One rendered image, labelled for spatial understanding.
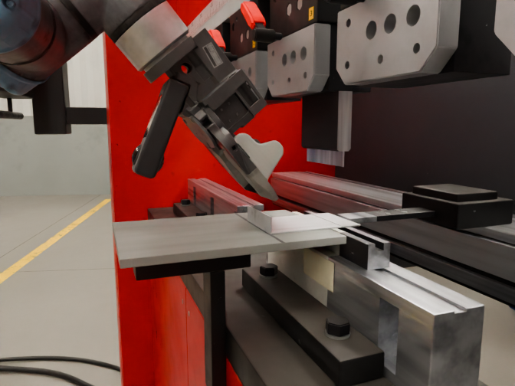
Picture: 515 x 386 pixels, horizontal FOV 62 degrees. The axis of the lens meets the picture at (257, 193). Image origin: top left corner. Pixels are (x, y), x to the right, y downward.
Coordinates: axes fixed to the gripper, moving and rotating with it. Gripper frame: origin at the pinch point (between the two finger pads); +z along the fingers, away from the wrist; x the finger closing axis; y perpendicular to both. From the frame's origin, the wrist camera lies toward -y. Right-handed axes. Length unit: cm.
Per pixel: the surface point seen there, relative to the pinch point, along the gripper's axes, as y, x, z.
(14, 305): -123, 247, 34
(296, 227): 0.7, -2.7, 6.2
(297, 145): 38, 86, 29
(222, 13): 24.7, 36.0, -20.0
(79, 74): 32, 714, -92
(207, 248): -9.6, -7.5, -2.1
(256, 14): 17.8, 8.4, -16.7
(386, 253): 4.9, -12.4, 11.6
